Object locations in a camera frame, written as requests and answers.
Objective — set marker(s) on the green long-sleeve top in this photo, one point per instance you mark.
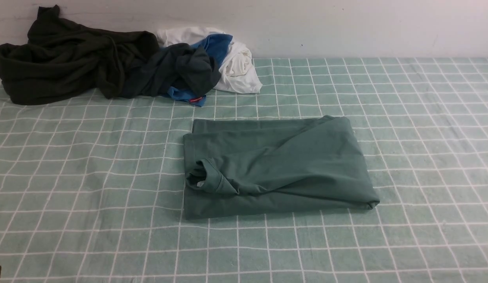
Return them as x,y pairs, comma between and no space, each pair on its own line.
248,167

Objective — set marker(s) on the white garment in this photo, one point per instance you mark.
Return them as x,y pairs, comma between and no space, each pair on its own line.
238,74

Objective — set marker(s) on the dark teal garment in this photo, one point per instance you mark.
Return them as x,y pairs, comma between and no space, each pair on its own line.
179,66

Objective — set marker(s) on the blue garment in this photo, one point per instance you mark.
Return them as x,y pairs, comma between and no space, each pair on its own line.
216,46

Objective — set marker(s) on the green checked tablecloth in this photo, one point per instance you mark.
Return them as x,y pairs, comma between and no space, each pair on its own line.
91,189

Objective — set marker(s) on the dark olive garment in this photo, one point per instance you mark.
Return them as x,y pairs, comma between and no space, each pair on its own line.
63,59

